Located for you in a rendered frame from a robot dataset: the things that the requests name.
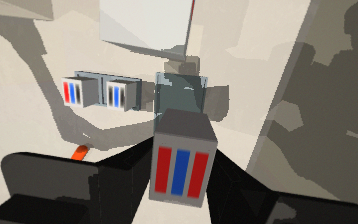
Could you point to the orange-handled screwdriver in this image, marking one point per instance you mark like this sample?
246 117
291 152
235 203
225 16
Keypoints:
80 152

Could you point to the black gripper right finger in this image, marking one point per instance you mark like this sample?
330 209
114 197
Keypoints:
235 197

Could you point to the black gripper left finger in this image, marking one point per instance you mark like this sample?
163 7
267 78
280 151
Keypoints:
111 189

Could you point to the beige flat panel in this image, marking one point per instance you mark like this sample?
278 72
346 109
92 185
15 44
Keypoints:
311 148

